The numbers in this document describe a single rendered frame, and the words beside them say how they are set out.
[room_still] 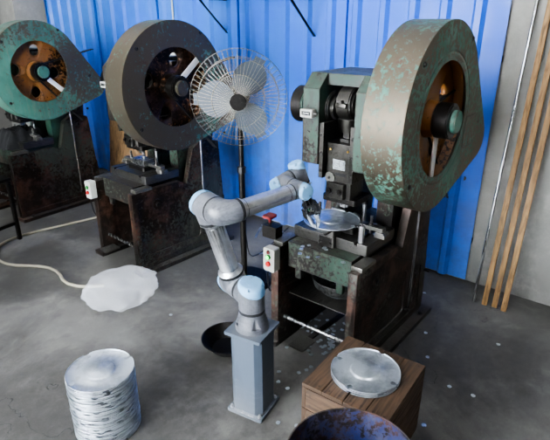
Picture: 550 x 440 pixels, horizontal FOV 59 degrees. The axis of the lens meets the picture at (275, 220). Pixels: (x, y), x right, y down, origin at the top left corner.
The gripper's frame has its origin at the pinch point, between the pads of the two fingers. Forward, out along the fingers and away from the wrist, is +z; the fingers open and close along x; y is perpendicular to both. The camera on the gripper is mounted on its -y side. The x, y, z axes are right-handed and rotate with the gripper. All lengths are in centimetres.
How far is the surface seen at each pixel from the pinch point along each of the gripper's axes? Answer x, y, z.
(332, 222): 8.7, -4.7, 3.7
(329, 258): 0.8, 3.5, 18.4
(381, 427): -9, 96, 34
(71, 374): -125, 35, 9
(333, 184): 16.0, -10.4, -12.9
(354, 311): 2.7, 21.9, 40.1
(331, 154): 20.0, -15.5, -26.8
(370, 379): -4, 64, 43
